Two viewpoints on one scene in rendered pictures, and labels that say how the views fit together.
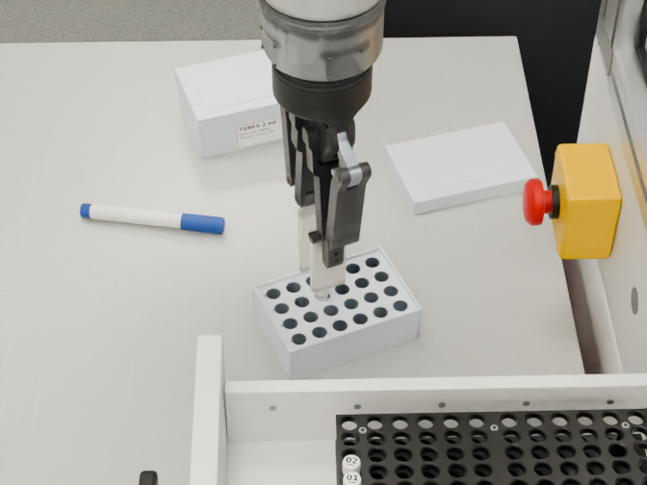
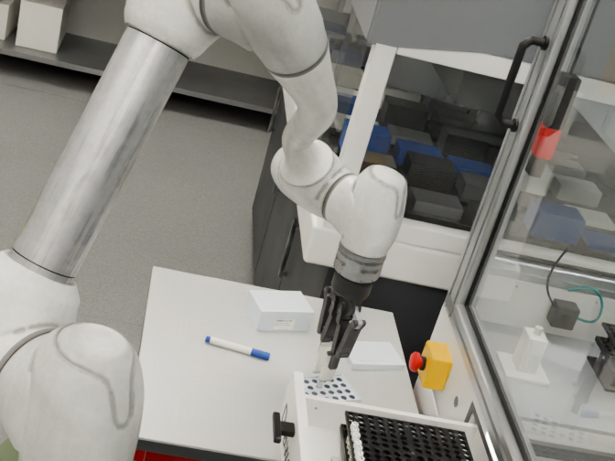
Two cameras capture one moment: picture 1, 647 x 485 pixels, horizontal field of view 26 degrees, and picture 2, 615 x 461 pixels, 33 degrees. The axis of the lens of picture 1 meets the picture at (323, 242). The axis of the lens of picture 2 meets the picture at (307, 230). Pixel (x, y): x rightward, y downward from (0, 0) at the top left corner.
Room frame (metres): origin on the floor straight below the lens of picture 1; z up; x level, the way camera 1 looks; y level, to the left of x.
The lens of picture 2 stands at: (-0.84, 0.38, 1.92)
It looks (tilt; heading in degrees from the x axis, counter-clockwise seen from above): 25 degrees down; 351
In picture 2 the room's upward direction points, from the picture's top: 16 degrees clockwise
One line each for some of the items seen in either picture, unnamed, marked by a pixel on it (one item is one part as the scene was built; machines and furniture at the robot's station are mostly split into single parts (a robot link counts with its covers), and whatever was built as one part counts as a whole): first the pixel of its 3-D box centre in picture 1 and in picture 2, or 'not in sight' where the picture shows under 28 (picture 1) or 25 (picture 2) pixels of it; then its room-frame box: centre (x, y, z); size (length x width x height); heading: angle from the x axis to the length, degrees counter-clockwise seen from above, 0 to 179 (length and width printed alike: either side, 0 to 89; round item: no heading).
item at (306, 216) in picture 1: (315, 236); (323, 358); (0.84, 0.01, 0.86); 0.03 x 0.01 x 0.07; 114
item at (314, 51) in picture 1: (322, 20); (359, 261); (0.83, 0.00, 1.09); 0.09 x 0.09 x 0.06
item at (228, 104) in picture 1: (247, 100); (278, 310); (1.11, 0.08, 0.79); 0.13 x 0.09 x 0.05; 109
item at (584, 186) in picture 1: (580, 201); (433, 365); (0.86, -0.22, 0.88); 0.07 x 0.05 x 0.07; 1
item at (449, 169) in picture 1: (459, 166); (371, 355); (1.03, -0.13, 0.77); 0.13 x 0.09 x 0.02; 107
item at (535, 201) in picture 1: (541, 201); (417, 362); (0.86, -0.18, 0.88); 0.04 x 0.03 x 0.04; 1
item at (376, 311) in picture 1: (336, 312); (322, 395); (0.83, -0.01, 0.78); 0.12 x 0.08 x 0.04; 114
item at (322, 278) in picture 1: (327, 257); (329, 366); (0.82, 0.00, 0.86); 0.03 x 0.01 x 0.07; 114
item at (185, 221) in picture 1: (152, 217); (237, 348); (0.96, 0.16, 0.77); 0.14 x 0.02 x 0.02; 81
